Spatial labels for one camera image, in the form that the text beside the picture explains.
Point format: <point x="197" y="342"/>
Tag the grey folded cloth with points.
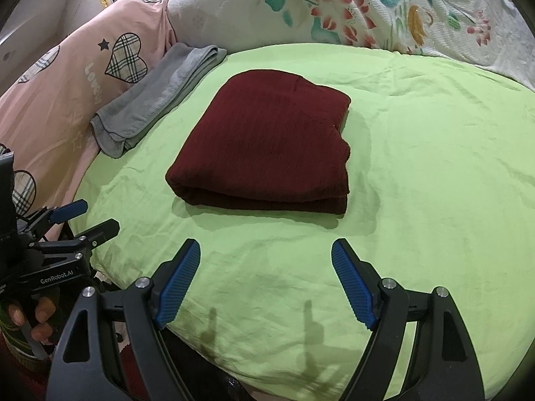
<point x="159" y="92"/>

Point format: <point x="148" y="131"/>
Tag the person's left forearm striped cuff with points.
<point x="12" y="344"/>

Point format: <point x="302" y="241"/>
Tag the light green bed sheet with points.
<point x="418" y="217"/>

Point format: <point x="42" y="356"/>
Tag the beige headboard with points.
<point x="41" y="16"/>

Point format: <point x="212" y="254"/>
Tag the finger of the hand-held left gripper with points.
<point x="69" y="211"/>
<point x="102" y="230"/>

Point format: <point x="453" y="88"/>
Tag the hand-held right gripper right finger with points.
<point x="353" y="284"/>

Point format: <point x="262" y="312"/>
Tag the pink heart print quilt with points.
<point x="62" y="92"/>

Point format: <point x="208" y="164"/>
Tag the person's left hand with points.
<point x="44" y="307"/>

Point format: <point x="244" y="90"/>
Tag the white floral blanket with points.
<point x="376" y="8"/>

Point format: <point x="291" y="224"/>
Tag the dark red knit sweater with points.
<point x="259" y="142"/>

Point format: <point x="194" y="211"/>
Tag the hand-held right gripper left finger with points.
<point x="179" y="288"/>

